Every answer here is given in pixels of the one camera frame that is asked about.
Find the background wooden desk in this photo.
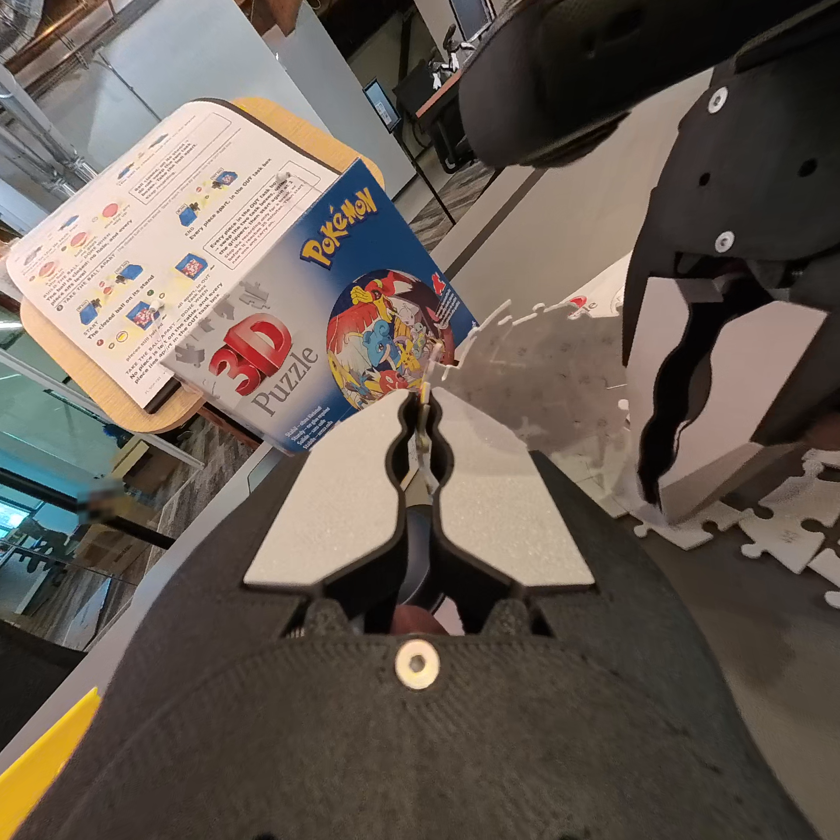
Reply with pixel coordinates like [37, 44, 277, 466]
[413, 62, 487, 175]

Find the white instruction leaflet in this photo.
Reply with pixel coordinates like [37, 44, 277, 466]
[554, 252, 634, 322]

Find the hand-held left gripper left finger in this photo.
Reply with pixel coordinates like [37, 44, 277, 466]
[243, 390, 421, 631]

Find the computer monitor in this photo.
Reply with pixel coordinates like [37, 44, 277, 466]
[363, 77, 403, 134]

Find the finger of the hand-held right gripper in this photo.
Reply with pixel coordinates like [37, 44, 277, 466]
[646, 298, 828, 526]
[625, 276, 697, 506]

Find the blue puzzle box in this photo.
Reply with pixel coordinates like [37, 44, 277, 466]
[161, 157, 479, 457]

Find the yellow plastic tray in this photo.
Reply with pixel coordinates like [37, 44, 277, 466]
[0, 686, 102, 840]

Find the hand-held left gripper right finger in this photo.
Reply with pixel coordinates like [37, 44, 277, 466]
[427, 392, 597, 631]

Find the printed task instruction sheet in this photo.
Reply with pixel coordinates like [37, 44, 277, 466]
[7, 100, 342, 408]

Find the partly built puzzle ball shell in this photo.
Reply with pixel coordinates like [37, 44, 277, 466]
[413, 298, 634, 490]

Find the glass partition panel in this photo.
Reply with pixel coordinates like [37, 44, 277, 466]
[0, 308, 204, 631]

